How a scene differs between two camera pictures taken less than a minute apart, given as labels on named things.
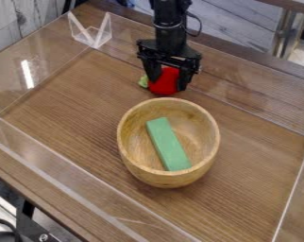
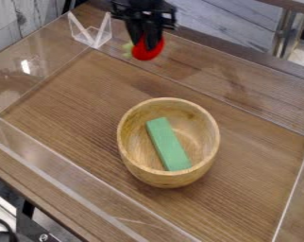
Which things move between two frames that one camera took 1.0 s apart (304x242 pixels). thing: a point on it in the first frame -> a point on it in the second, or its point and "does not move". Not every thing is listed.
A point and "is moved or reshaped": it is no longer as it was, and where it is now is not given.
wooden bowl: (199, 132) does not move
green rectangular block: (170, 145) does not move
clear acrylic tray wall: (23, 151) does not move
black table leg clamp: (30, 230) does not move
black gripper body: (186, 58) -> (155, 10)
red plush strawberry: (167, 83) is moved or reshaped
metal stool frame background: (292, 24) does not move
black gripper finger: (154, 68) -> (136, 29)
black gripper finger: (186, 73) -> (152, 31)
